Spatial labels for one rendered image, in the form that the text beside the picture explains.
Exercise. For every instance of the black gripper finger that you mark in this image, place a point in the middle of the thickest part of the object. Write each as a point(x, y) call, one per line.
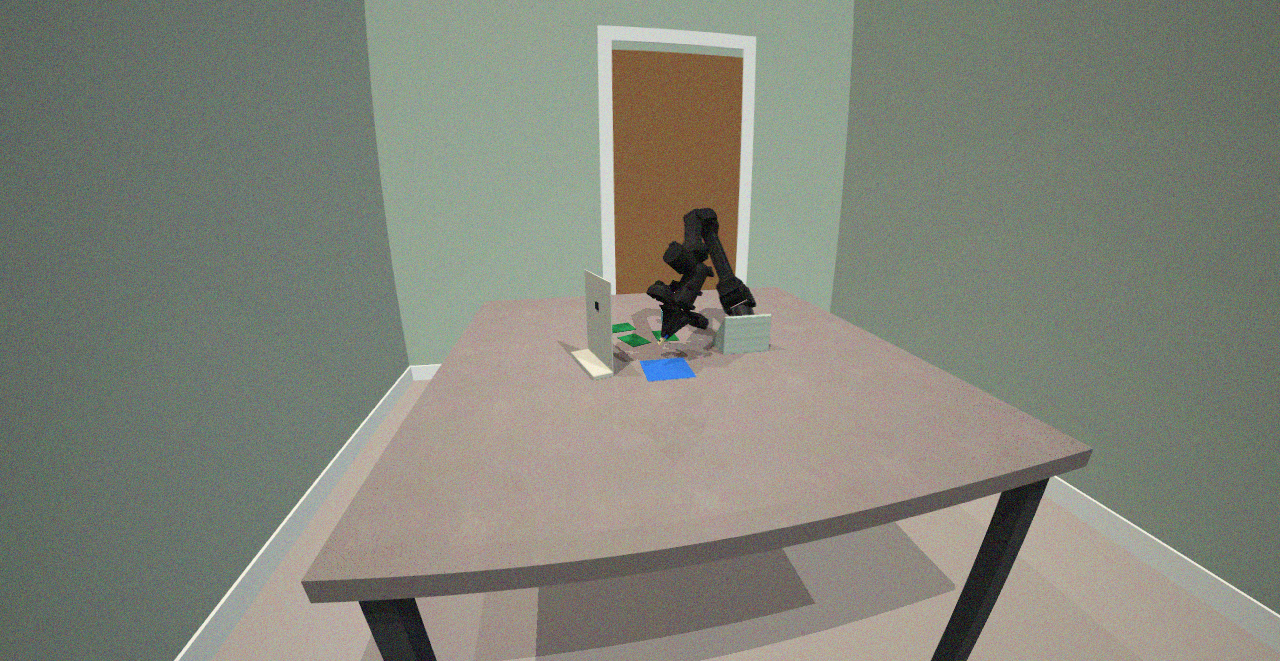
point(670, 315)
point(680, 323)

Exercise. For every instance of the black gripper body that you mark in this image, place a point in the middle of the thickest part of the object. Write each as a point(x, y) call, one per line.
point(683, 298)

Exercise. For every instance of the blue square mat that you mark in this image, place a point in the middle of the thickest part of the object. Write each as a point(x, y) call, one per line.
point(664, 369)

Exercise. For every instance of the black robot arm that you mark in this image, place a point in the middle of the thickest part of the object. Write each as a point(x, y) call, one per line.
point(687, 259)

